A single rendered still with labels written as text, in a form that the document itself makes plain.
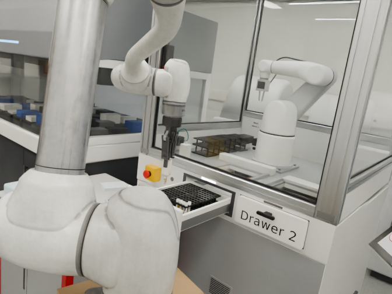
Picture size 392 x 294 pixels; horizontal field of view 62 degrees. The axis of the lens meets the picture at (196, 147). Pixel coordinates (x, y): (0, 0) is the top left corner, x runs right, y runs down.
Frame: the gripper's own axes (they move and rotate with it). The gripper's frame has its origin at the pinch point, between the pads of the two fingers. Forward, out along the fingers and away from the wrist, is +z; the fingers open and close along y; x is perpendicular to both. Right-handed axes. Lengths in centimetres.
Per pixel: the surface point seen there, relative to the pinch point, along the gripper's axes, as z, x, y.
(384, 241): 2, -75, -21
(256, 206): 9.7, -37.1, 4.4
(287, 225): 12, -49, -1
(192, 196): 11.0, -11.5, 2.7
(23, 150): 28, 124, 57
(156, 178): 15.0, 14.1, 25.6
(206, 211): 13.3, -19.2, -2.9
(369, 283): 101, -124, 139
